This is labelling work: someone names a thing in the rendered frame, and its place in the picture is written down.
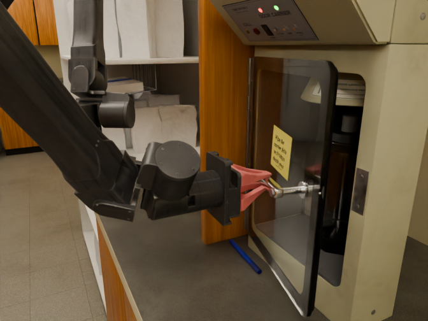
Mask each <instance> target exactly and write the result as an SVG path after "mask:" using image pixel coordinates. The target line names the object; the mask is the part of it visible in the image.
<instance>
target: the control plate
mask: <svg viewBox="0 0 428 321"><path fill-rule="evenodd" d="M274 5H277V6H278V7H279V9H280V10H279V11H277V10H275V9H274ZM222 7H223V8H224V10H225V11H226V12H227V13H228V15H229V16H230V17H231V18H232V20H233V21H234V23H235V24H236V25H237V26H238V27H239V29H240V30H241V32H242V33H243V34H244V35H245V37H246V38H247V40H248V41H249V42H253V41H300V40H319V39H318V38H317V36H316V34H315V33H314V31H313V29H312V28H311V26H310V25H309V23H308V22H307V20H306V19H305V17H304V15H303V14H302V12H301V10H300V9H299V7H298V6H297V4H296V3H295V1H294V0H247V1H242V2H238V3H232V4H227V5H223V6H222ZM258 8H261V9H262V10H263V13H261V12H260V11H259V10H258ZM264 24H266V25H267V26H268V27H269V29H270V30H271V32H272V33H273V34H274V36H268V35H267V34H266V32H265V30H264V29H263V28H262V27H261V25H264ZM293 25H296V26H298V29H296V30H293V28H294V27H293ZM275 26H276V27H277V28H279V30H278V31H274V27H275ZM283 26H287V27H288V30H285V31H284V30H283ZM254 28H257V29H258V30H259V31H260V34H259V35H257V34H255V33H254V31H253V29H254ZM246 29H247V30H249V31H250V34H248V33H247V32H246Z"/></svg>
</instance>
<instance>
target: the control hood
mask: <svg viewBox="0 0 428 321"><path fill-rule="evenodd" d="M242 1H247V0H210V2H211V3H212V5H213V6H214V7H215V8H216V9H217V11H218V12H219V14H221V16H222V17H223V18H224V20H225V21H226V22H227V23H228V25H229V26H230V27H231V29H232V30H233V31H234V32H235V34H236V35H237V36H238V38H239V39H240V40H241V41H242V43H243V44H244V45H381V44H387V42H389V40H390V32H391V27H392V18H393V13H394V5H395V0H294V1H295V3H296V4H297V6H298V7H299V9H300V10H301V12H302V14H303V15H304V17H305V19H306V20H307V22H308V23H309V25H310V26H311V28H312V29H313V31H314V33H315V34H316V36H317V38H318V39H319V40H300V41H253V42H249V41H248V40H247V38H246V37H245V35H244V34H243V33H242V32H241V30H240V29H239V27H238V26H237V25H236V24H235V23H234V21H233V20H232V18H231V17H230V16H229V15H228V13H227V12H226V11H225V10H224V8H223V7H222V6H223V5H227V4H232V3H238V2H242Z"/></svg>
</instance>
